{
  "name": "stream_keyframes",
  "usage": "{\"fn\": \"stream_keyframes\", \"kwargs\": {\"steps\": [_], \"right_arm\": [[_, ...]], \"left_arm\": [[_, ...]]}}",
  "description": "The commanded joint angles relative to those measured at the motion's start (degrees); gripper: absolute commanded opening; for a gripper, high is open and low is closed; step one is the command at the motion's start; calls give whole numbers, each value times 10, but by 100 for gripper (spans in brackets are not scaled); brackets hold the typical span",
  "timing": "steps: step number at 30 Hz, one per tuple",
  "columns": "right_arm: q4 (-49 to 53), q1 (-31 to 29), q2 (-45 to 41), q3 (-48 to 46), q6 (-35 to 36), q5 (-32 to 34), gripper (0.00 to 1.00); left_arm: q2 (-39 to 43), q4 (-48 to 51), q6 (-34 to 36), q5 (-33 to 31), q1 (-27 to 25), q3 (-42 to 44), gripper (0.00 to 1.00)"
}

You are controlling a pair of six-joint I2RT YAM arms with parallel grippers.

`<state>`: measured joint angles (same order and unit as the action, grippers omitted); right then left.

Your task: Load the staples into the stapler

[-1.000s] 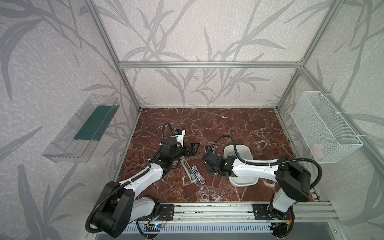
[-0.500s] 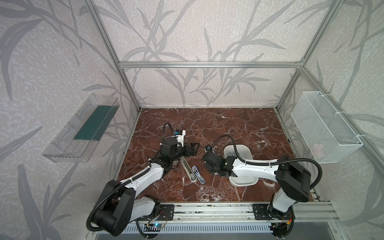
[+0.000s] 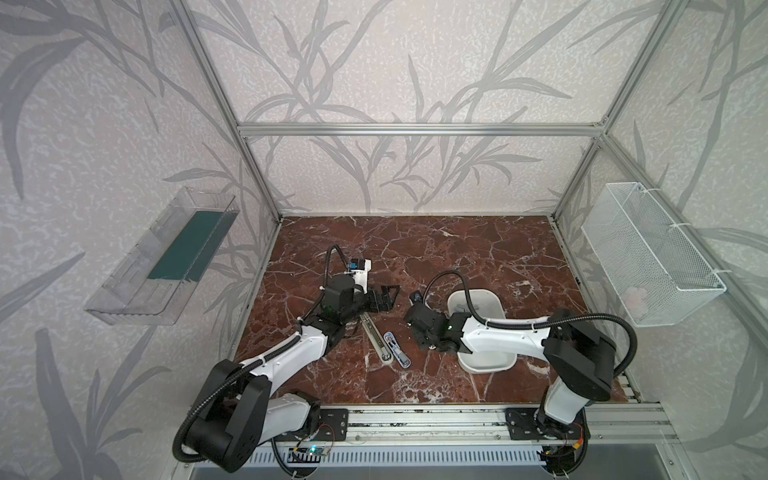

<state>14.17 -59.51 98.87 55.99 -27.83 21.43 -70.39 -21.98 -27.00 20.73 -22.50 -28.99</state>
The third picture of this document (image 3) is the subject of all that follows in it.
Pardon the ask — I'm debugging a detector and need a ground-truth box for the small blue stapler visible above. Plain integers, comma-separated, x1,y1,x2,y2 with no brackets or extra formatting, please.
384,332,412,369

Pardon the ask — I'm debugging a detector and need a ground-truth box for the beige black long stapler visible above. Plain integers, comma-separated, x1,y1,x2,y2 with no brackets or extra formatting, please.
360,312,394,365

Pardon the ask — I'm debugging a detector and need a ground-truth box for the white oval tray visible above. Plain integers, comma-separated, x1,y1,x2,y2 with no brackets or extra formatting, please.
458,289,521,374

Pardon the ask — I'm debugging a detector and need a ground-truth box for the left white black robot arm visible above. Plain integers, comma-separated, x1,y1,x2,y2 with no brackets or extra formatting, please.
171,256,401,473

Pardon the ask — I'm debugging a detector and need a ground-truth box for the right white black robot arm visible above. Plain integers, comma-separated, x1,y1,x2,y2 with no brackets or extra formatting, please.
404,282,638,439

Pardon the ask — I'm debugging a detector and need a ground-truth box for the green circuit board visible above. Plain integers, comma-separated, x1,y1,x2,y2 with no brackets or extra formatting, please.
290,445,333,463

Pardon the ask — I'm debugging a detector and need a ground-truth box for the pink object in basket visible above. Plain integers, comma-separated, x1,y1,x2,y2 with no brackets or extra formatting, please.
622,286,648,309

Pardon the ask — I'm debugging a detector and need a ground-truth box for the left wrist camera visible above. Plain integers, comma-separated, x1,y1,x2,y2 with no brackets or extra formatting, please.
347,258,372,293

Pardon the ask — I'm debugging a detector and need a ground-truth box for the clear plastic wall bin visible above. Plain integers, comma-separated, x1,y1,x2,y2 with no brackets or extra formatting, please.
84,187,240,326

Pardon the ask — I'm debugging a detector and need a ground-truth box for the white wire mesh basket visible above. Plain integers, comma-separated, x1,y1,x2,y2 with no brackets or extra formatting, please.
582,182,727,328

